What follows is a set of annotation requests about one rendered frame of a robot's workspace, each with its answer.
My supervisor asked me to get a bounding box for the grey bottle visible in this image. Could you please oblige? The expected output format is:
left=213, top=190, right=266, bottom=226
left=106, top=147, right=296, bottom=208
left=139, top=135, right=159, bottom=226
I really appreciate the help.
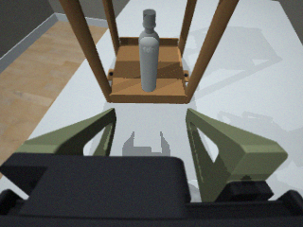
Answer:
left=138, top=9, right=160, bottom=92

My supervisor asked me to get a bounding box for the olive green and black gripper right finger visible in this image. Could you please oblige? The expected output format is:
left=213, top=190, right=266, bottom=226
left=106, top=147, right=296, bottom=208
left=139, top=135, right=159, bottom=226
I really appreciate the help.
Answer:
left=186, top=108, right=288, bottom=202

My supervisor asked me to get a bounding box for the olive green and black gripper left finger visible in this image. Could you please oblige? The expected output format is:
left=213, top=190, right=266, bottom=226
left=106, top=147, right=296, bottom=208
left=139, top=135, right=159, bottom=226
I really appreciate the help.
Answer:
left=13, top=108, right=116, bottom=156

